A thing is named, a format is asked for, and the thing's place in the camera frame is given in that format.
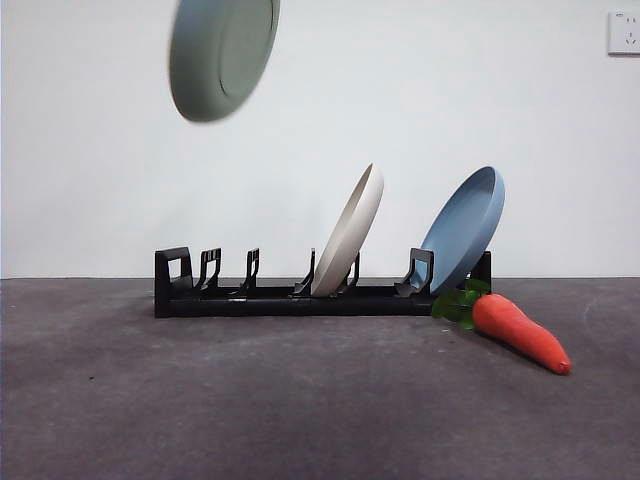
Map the green plate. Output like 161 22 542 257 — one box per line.
168 0 282 124

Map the orange carrot with green leaves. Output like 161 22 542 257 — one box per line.
430 278 573 375

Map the cream plate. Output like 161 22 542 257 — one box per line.
309 162 385 297

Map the black plate rack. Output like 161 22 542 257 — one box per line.
153 245 494 319

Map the blue plate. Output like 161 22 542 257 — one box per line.
418 165 506 297

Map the white wall socket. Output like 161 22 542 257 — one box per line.
607 10 640 56

